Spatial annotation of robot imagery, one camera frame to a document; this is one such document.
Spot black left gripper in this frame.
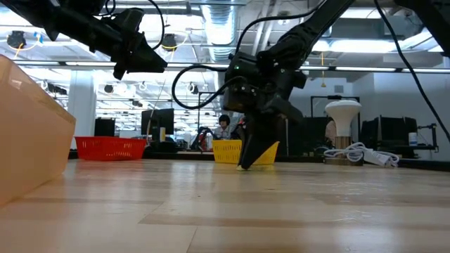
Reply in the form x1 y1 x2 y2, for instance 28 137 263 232
89 25 168 80

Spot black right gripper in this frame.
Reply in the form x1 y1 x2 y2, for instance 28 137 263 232
227 51 308 171

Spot person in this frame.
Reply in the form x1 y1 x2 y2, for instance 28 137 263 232
214 114 235 141

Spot yellow plastic basket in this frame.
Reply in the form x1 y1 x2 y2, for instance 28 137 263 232
212 139 281 166

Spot black partition panels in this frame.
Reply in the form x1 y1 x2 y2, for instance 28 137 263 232
281 115 333 157

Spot black computer monitor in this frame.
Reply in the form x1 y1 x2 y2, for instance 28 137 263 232
141 108 175 142

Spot white building pillar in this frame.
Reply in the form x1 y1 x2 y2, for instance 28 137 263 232
67 70 98 150

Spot yellow hanging pendant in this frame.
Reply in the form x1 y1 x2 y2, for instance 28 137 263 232
319 52 327 89

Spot white bulb table lamp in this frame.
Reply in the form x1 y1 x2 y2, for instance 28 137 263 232
324 100 364 167

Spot red plastic basket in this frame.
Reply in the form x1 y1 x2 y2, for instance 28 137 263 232
75 136 148 162

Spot black desk monitors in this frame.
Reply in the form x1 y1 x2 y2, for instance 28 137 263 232
361 116 419 150

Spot orange translucent plastic bin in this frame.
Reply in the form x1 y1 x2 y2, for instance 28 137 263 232
0 54 77 208

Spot black right camera cable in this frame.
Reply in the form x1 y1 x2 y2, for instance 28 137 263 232
171 64 240 111

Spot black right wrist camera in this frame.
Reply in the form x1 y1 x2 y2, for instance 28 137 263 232
223 79 259 114

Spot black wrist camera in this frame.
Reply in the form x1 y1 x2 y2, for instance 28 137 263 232
223 79 259 114
112 8 146 36

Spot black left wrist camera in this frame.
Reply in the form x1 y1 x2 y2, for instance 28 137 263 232
112 8 146 36

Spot black stand frame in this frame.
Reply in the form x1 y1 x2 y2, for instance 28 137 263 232
310 94 361 120

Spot white lamp power cord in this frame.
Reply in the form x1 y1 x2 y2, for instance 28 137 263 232
323 141 400 168

